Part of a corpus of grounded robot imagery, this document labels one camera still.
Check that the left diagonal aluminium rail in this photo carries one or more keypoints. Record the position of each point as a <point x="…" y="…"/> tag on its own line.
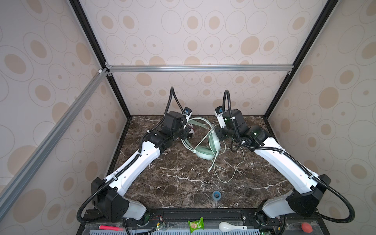
<point x="32" y="165"/>

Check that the blue tape roll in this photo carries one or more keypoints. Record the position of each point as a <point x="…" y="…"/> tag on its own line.
<point x="216" y="195"/>

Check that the white black headphones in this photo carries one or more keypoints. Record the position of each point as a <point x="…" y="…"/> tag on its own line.
<point x="191" y="132"/>

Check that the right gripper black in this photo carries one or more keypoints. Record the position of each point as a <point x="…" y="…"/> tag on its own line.
<point x="218" y="131"/>

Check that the red ball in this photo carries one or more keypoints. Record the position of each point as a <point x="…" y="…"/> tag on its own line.
<point x="306" y="228"/>

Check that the pink marker pen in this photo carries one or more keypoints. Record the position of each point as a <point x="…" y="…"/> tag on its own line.
<point x="112" y="228"/>

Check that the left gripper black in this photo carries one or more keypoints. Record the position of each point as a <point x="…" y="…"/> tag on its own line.
<point x="186" y="131"/>

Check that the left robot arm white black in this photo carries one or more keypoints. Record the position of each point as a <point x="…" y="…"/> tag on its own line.
<point x="108" y="195"/>

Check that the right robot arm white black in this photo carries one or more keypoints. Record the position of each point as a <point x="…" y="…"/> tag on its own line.
<point x="308" y="186"/>

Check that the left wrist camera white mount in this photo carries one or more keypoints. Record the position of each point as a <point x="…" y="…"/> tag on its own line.
<point x="187" y="113"/>

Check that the green snack packet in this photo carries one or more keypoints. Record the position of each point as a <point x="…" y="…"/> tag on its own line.
<point x="196" y="225"/>

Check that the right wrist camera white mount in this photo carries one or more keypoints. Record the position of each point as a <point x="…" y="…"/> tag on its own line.
<point x="219" y="111"/>

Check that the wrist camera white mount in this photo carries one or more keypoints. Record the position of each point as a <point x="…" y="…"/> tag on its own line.
<point x="187" y="113"/>
<point x="219" y="111"/>

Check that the green headphones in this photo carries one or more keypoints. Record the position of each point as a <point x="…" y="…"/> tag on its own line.
<point x="210" y="146"/>

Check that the horizontal aluminium rail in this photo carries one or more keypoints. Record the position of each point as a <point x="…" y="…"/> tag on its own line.
<point x="206" y="68"/>

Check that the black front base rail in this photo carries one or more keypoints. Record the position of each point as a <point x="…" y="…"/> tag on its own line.
<point x="175" y="222"/>

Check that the white ceramic spoon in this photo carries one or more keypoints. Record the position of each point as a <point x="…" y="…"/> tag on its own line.
<point x="226" y="227"/>

